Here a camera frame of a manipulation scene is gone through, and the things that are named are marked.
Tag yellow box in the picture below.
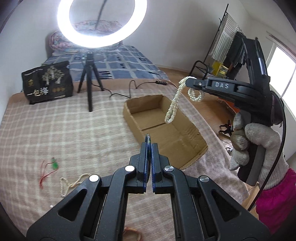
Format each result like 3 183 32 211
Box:
212 61 228 78

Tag right white gloved hand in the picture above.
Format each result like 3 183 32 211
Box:
229 112 290 191

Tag black light cable with remote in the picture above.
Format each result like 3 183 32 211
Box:
109 79 179 99

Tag white ring light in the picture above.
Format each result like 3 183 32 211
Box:
57 1 147 49

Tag folded floral quilt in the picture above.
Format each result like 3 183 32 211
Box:
49 19 123 52

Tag twisted pearl necklace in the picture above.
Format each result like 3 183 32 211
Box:
164 75 205 124

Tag small black floor tripod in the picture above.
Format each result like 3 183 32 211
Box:
219 120 234 137

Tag cardboard box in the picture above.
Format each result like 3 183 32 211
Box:
123 95 208 169

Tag striped hanging towel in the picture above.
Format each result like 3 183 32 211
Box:
210 13 239 63

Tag window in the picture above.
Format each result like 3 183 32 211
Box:
267 46 295 115

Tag black clothes rack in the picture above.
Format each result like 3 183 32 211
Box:
189 4 243 77

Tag black snack bag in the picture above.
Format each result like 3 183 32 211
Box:
22 61 74 104

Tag plaid pink blanket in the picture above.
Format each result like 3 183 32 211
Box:
1 91 248 240

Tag dark hanging clothes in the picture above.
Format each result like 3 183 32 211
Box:
223 32 246 80

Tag green pendant red cord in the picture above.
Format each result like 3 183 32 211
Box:
39 157 59 188

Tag pink sleeve forearm right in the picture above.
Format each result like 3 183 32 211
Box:
256 169 295 234

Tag thin pearl necklace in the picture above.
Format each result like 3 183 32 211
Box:
59 173 91 198

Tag blue patterned mattress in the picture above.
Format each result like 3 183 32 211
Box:
43 45 169 82

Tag black tripod stand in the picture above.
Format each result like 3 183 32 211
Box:
77 52 104 113

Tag brown leather watch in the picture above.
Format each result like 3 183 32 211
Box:
122 227 142 241

